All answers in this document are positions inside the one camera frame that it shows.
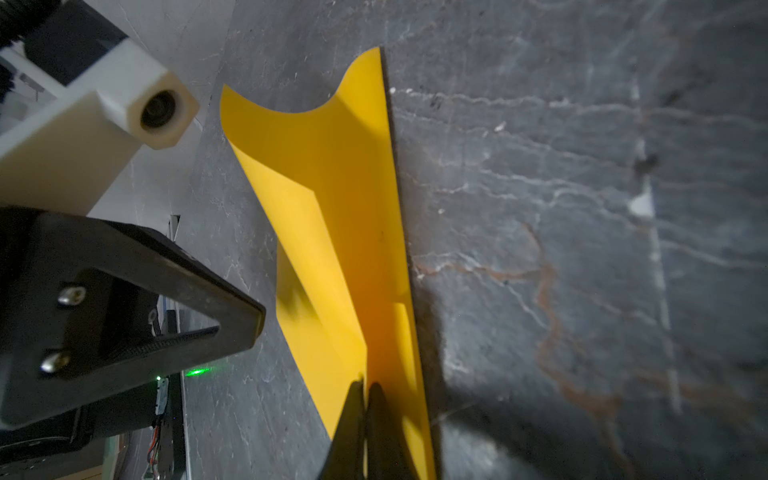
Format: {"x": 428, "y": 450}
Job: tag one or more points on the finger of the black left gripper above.
{"x": 92, "y": 308}

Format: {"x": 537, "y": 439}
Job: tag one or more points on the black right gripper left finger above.
{"x": 345, "y": 459}

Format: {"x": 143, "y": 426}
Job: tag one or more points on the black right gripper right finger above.
{"x": 387, "y": 456}

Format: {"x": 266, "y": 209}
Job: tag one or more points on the yellow square paper sheet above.
{"x": 326, "y": 181}

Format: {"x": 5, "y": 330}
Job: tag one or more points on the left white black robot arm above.
{"x": 72, "y": 430}

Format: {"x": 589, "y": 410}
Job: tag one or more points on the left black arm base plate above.
{"x": 167, "y": 457}

